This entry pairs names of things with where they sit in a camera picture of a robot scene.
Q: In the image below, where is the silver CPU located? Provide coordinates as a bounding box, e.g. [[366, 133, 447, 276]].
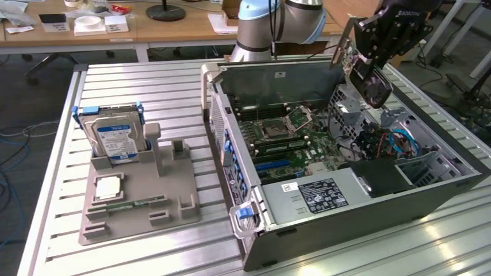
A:
[[94, 177, 122, 202]]

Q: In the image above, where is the black floor stand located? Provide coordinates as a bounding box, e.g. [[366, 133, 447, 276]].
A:
[[444, 54, 491, 104]]

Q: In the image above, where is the perforated metal drive cage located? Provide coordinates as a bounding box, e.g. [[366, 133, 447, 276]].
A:
[[329, 83, 384, 144]]

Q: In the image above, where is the hard disk with blue caddy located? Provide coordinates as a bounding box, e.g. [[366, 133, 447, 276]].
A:
[[70, 102, 145, 166]]

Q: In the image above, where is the grey power supply unit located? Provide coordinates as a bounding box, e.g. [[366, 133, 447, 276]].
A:
[[260, 168, 374, 227]]

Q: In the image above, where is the grey metal disk bay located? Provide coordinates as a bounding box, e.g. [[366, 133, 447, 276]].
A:
[[394, 151, 463, 187]]

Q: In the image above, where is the thin black cable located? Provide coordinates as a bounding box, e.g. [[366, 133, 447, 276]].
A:
[[312, 45, 340, 57]]

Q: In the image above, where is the black chair base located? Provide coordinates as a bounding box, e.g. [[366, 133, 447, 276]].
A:
[[22, 51, 116, 86]]

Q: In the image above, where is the white floor cable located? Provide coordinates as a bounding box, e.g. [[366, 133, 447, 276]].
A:
[[0, 120, 60, 137]]

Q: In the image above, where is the flat white box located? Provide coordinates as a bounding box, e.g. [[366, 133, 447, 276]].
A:
[[72, 22, 108, 37]]

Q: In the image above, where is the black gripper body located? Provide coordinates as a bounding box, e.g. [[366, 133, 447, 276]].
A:
[[377, 0, 441, 26]]

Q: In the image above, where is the black lamp base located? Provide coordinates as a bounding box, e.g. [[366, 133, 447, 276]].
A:
[[145, 0, 186, 22]]

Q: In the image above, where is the white electrical box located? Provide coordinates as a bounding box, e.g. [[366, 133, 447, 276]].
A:
[[408, 39, 428, 63]]

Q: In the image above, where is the clear plastic bag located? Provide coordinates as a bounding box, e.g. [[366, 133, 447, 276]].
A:
[[0, 0, 37, 26]]

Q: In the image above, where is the CPU socket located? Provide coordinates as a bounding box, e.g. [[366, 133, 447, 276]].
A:
[[258, 117, 298, 141]]

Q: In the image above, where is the blue floor cable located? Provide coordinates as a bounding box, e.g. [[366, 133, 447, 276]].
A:
[[0, 137, 32, 248]]

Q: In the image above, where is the metal socket cover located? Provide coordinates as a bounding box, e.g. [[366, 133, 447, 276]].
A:
[[282, 103, 314, 123]]

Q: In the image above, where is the open black PC case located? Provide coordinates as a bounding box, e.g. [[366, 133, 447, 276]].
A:
[[198, 56, 491, 273]]

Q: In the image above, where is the blue wire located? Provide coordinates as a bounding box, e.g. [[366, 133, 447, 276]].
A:
[[386, 129, 421, 158]]

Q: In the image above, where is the white desk frame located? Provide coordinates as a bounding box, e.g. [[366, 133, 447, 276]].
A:
[[420, 0, 491, 78]]

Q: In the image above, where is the black graphics card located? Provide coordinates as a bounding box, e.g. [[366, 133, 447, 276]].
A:
[[329, 13, 394, 110]]

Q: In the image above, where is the blue expansion slot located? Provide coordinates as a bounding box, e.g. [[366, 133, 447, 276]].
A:
[[254, 159, 292, 171]]

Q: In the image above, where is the green RAM stick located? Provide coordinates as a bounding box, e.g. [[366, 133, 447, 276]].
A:
[[105, 196, 164, 212]]

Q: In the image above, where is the green motherboard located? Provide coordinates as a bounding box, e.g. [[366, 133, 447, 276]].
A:
[[229, 94, 353, 185]]

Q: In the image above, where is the white and red card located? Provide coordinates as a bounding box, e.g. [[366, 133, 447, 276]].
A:
[[4, 25, 34, 34]]

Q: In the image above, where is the white paper stack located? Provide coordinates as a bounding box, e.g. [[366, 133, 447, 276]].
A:
[[206, 13, 238, 35]]

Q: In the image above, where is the silver chipset heatsink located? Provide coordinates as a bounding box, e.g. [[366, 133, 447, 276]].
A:
[[305, 163, 328, 175]]

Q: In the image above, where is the white labelled box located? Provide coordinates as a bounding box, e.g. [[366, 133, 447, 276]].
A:
[[102, 15, 129, 33]]

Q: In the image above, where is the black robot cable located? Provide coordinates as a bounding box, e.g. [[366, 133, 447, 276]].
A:
[[269, 0, 280, 60]]

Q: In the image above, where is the grey plastic parts rack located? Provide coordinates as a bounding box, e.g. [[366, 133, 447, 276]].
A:
[[78, 122, 202, 247]]

